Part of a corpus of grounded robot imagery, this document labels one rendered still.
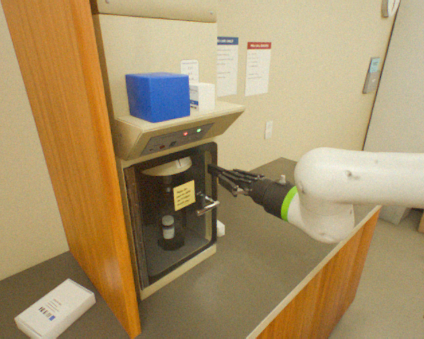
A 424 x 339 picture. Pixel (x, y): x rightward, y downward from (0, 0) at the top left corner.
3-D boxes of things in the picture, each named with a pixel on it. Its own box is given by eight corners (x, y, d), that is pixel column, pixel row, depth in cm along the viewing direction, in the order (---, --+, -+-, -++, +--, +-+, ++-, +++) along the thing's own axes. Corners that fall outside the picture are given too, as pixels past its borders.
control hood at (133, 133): (119, 159, 65) (113, 117, 61) (217, 132, 86) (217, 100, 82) (145, 173, 58) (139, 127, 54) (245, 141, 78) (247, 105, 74)
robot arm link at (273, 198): (278, 229, 66) (299, 215, 71) (284, 186, 61) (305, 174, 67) (258, 219, 70) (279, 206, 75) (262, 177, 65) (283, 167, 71)
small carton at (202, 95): (187, 108, 71) (186, 83, 68) (202, 105, 74) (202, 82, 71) (198, 111, 67) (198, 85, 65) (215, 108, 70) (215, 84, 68)
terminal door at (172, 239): (142, 288, 83) (125, 166, 67) (215, 243, 102) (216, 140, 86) (143, 290, 83) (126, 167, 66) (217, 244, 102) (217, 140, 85)
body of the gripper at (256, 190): (283, 176, 71) (254, 166, 77) (262, 187, 66) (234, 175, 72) (280, 202, 74) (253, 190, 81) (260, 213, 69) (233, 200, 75)
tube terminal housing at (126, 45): (106, 259, 101) (56, 21, 70) (177, 224, 122) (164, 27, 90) (140, 301, 85) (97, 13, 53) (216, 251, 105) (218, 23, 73)
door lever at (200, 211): (188, 211, 86) (187, 204, 85) (210, 200, 91) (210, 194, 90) (198, 218, 82) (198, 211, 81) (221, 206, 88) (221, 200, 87)
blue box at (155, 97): (129, 116, 63) (124, 74, 59) (165, 109, 69) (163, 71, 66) (153, 124, 56) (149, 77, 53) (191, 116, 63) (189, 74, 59)
